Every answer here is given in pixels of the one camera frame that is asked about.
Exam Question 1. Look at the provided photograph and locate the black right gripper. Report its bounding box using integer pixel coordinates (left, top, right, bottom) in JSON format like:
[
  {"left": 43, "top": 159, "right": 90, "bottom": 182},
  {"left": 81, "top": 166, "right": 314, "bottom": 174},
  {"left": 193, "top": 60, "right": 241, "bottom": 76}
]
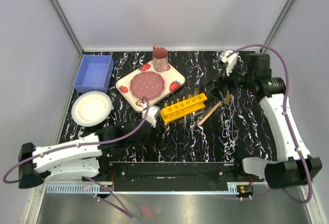
[{"left": 208, "top": 60, "right": 254, "bottom": 101}]

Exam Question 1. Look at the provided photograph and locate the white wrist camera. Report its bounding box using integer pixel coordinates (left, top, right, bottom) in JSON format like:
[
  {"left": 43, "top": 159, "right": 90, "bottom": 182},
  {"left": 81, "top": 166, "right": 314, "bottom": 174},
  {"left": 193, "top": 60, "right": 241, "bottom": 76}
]
[
  {"left": 142, "top": 105, "right": 160, "bottom": 128},
  {"left": 220, "top": 50, "right": 237, "bottom": 76}
]

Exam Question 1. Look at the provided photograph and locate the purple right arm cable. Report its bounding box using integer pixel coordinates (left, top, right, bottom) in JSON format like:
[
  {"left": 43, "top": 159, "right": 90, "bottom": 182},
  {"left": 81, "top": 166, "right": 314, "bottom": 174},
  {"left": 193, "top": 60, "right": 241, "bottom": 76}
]
[{"left": 210, "top": 44, "right": 313, "bottom": 203}]

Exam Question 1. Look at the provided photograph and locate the white slotted cable duct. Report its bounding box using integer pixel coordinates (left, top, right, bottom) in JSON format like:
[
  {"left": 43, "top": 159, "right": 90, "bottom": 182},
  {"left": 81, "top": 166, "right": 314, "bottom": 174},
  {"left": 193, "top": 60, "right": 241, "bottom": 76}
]
[{"left": 46, "top": 183, "right": 238, "bottom": 195}]

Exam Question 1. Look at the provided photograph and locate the pink patterned mug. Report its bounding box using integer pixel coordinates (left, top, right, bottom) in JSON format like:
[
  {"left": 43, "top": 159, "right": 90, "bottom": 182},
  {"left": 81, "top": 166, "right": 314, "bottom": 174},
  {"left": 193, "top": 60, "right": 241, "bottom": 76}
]
[{"left": 152, "top": 45, "right": 169, "bottom": 72}]

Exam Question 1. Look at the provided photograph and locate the white strawberry serving tray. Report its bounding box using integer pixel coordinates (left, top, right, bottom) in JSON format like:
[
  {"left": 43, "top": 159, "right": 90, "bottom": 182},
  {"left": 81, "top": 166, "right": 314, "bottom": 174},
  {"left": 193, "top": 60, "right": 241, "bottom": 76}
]
[{"left": 116, "top": 60, "right": 186, "bottom": 113}]

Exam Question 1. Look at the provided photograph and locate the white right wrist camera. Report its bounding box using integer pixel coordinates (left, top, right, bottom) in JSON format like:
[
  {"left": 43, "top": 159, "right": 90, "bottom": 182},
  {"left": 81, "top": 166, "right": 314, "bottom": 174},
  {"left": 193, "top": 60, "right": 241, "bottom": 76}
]
[{"left": 220, "top": 50, "right": 237, "bottom": 76}]

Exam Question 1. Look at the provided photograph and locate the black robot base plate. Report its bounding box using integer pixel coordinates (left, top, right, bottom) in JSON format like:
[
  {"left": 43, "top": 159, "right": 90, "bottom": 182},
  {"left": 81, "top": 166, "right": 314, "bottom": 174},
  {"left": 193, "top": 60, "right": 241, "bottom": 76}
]
[{"left": 95, "top": 162, "right": 264, "bottom": 189}]

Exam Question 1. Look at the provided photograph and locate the test tube brush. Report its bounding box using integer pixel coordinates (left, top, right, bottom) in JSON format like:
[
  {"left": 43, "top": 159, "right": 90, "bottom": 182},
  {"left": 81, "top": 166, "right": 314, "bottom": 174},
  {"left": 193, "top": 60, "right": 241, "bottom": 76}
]
[{"left": 224, "top": 91, "right": 231, "bottom": 105}]

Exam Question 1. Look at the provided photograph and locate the blue plastic bin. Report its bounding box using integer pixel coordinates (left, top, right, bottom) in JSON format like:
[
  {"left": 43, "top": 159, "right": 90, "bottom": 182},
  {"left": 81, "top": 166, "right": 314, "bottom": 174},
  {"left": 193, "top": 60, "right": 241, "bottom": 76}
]
[{"left": 74, "top": 54, "right": 114, "bottom": 93}]

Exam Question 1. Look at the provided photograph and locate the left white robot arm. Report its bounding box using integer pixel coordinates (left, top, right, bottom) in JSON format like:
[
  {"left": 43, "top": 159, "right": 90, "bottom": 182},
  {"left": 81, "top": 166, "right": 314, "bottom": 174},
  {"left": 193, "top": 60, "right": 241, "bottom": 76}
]
[{"left": 19, "top": 121, "right": 165, "bottom": 189}]

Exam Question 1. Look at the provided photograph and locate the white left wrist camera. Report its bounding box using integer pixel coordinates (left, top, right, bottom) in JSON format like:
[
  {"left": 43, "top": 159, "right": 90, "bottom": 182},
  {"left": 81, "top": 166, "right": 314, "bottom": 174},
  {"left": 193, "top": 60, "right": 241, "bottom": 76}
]
[{"left": 142, "top": 105, "right": 160, "bottom": 128}]

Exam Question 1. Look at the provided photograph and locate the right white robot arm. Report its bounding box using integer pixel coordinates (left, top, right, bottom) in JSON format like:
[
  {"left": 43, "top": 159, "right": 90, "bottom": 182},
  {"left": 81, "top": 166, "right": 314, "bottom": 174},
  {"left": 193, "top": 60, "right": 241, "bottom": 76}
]
[{"left": 207, "top": 50, "right": 322, "bottom": 189}]

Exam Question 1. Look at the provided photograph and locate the yellow plastic test tube rack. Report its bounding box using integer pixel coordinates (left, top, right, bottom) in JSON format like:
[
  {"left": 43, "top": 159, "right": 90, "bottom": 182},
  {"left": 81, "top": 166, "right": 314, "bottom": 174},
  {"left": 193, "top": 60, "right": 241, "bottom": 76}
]
[{"left": 160, "top": 93, "right": 208, "bottom": 124}]

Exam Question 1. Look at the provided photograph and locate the pink polka dot plate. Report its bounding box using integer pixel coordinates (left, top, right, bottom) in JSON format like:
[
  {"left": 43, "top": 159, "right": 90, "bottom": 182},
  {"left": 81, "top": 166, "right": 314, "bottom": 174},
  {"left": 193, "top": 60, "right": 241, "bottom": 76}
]
[{"left": 130, "top": 71, "right": 165, "bottom": 101}]

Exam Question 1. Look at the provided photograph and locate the white paper plate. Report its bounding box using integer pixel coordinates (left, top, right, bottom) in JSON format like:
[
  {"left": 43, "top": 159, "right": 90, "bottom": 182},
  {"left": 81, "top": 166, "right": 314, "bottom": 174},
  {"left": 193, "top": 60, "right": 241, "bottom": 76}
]
[{"left": 71, "top": 91, "right": 114, "bottom": 127}]

